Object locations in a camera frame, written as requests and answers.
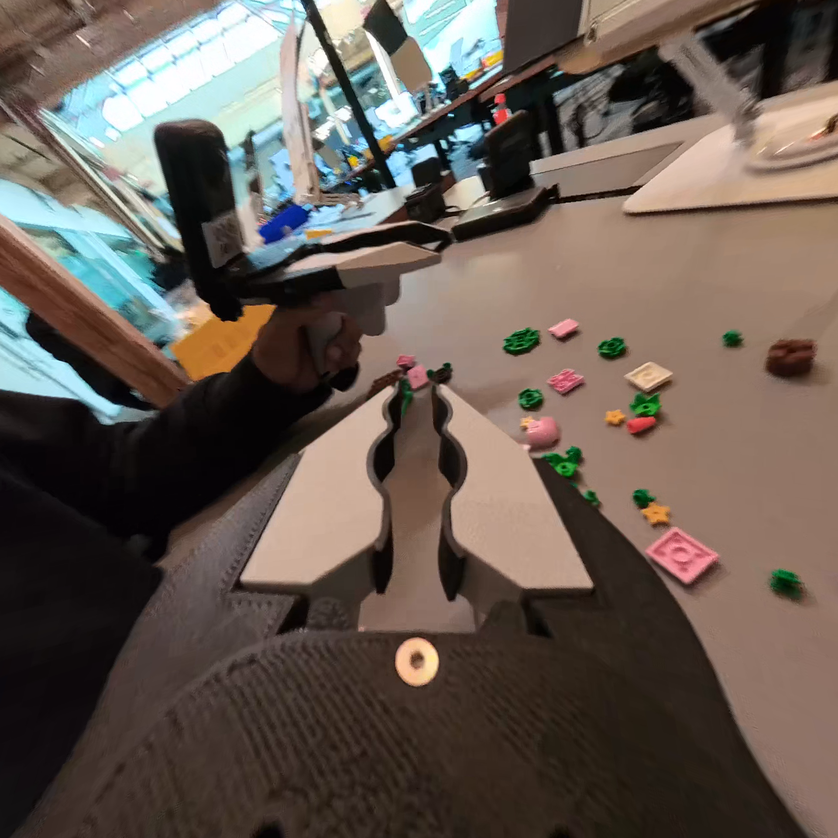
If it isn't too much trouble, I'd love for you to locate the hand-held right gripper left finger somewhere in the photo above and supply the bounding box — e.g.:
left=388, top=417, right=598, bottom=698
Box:
left=239, top=383, right=402, bottom=598

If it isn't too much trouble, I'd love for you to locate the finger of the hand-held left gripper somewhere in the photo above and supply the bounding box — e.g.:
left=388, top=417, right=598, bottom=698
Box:
left=339, top=241, right=444, bottom=290
left=306, top=220, right=454, bottom=264

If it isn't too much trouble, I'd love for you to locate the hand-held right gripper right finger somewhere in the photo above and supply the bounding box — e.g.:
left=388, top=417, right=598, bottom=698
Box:
left=429, top=383, right=595, bottom=601

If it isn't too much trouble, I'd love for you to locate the person's left hand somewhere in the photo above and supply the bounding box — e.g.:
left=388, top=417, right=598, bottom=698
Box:
left=252, top=304, right=364, bottom=395

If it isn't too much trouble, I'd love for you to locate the cluster of green leaf pieces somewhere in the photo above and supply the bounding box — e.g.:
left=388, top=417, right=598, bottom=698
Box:
left=542, top=446, right=602, bottom=509

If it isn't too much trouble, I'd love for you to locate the blue plastic bin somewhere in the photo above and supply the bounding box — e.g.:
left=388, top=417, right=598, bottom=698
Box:
left=258, top=204, right=309, bottom=244

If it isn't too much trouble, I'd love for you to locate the black flat dock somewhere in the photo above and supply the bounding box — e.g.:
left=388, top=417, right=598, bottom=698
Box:
left=452, top=185, right=557, bottom=241

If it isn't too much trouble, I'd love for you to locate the black upright device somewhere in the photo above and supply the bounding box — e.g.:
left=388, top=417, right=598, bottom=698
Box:
left=481, top=111, right=534, bottom=197

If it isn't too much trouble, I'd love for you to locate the tilted paper document holder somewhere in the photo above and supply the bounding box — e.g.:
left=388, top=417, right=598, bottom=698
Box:
left=278, top=20, right=323, bottom=204

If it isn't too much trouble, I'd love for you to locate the yellow plastic bin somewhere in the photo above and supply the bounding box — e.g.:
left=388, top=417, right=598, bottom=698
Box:
left=170, top=304, right=276, bottom=382

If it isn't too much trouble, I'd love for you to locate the black pole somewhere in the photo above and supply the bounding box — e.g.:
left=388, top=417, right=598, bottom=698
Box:
left=301, top=0, right=397, bottom=191

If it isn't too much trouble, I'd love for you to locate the wooden beam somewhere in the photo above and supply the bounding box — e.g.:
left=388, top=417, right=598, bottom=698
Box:
left=0, top=216, right=191, bottom=407

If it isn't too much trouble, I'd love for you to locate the pink square jumper plate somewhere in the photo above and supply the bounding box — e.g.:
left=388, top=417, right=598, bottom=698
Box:
left=645, top=527, right=720, bottom=586

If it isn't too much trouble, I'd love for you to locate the white square plate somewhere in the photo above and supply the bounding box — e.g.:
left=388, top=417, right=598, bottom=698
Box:
left=624, top=361, right=674, bottom=392

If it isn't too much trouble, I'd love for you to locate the person's black clothing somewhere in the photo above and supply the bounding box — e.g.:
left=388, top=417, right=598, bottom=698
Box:
left=0, top=458, right=165, bottom=838

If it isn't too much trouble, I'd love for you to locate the white book stand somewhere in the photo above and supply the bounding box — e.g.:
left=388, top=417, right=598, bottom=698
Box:
left=579, top=0, right=838, bottom=216

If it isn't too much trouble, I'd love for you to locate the brown round brick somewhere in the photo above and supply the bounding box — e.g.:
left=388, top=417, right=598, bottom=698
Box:
left=766, top=338, right=818, bottom=378

